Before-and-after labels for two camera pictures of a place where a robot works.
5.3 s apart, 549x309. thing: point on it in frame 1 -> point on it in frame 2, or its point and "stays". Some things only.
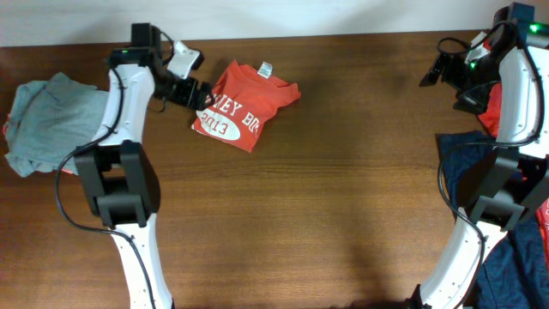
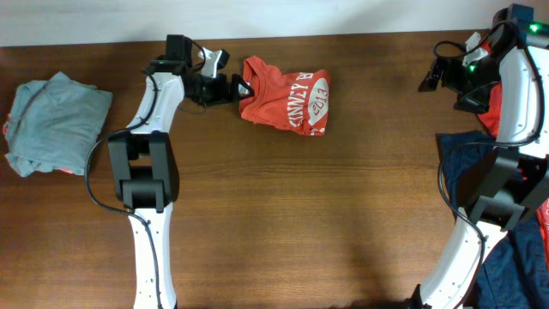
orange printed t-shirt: (244, 95) -> (295, 101)
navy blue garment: (514, 274) stays
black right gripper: (453, 64) stays
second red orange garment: (488, 114) stays
